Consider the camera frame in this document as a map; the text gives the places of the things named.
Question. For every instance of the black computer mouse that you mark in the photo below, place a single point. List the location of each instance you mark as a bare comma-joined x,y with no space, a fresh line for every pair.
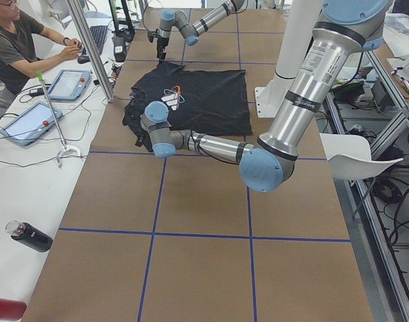
82,59

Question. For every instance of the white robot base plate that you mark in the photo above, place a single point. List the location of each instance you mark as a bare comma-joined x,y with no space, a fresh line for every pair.
263,101

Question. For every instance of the black keyboard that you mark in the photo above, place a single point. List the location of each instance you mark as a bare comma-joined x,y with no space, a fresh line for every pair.
99,34

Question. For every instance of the teach pendant tablet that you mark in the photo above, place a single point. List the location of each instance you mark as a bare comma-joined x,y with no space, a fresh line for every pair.
29,125
69,85

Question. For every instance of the white plastic chair seat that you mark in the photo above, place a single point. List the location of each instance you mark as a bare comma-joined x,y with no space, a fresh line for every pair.
349,157

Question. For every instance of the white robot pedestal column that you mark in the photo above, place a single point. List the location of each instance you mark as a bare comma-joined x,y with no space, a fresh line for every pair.
297,36

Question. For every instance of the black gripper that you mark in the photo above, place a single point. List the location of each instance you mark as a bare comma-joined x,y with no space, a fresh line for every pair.
162,43
141,137

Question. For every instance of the black t-shirt with logo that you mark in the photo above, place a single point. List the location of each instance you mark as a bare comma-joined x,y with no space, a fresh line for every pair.
215,102

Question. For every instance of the near teach pendant tablet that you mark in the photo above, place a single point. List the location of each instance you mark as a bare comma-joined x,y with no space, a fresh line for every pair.
29,125

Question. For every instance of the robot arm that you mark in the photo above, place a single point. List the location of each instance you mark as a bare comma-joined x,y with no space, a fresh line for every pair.
342,28
171,18

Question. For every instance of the black water bottle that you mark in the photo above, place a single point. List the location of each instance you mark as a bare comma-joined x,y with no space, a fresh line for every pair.
29,236

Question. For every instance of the far teach pendant tablet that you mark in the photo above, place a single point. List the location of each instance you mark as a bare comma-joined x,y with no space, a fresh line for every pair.
69,85

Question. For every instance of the aluminium frame post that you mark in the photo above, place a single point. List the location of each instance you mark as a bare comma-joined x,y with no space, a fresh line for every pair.
86,37

